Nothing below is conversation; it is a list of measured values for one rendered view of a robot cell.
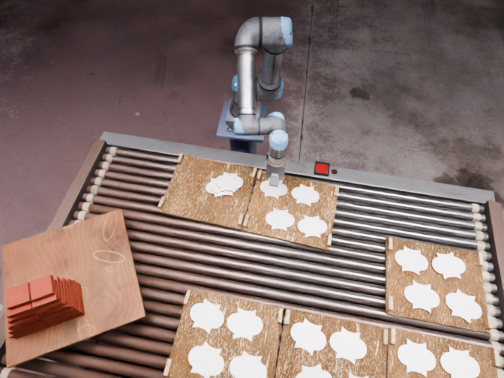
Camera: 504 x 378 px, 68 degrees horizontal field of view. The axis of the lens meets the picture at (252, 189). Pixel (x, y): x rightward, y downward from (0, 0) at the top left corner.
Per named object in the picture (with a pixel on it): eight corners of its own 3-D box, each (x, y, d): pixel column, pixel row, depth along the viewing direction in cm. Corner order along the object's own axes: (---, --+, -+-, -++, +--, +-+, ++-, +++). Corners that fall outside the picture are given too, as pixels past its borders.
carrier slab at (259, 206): (259, 171, 192) (259, 169, 190) (338, 187, 187) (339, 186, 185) (241, 231, 174) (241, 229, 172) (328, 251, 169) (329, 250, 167)
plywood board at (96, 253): (4, 247, 158) (2, 245, 157) (121, 210, 168) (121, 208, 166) (9, 368, 134) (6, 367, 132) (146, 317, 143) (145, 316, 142)
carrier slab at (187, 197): (182, 155, 197) (181, 154, 195) (257, 170, 192) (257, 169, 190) (158, 212, 179) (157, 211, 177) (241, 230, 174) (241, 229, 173)
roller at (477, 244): (96, 179, 194) (92, 174, 190) (484, 244, 176) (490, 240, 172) (92, 187, 191) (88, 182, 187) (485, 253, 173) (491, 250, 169)
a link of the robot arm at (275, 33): (253, 84, 204) (258, 10, 152) (280, 84, 205) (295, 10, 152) (253, 103, 201) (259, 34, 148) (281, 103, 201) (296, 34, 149)
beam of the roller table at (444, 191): (106, 137, 211) (103, 130, 206) (487, 196, 192) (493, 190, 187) (100, 149, 207) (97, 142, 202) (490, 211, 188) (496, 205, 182)
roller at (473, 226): (103, 163, 199) (100, 158, 195) (481, 225, 181) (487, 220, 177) (100, 171, 197) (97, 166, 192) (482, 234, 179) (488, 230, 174)
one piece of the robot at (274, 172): (263, 169, 157) (262, 189, 171) (284, 172, 156) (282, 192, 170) (267, 147, 163) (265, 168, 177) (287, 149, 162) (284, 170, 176)
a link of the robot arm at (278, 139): (287, 127, 152) (289, 143, 148) (286, 143, 161) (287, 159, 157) (268, 127, 152) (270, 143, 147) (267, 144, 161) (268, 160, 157)
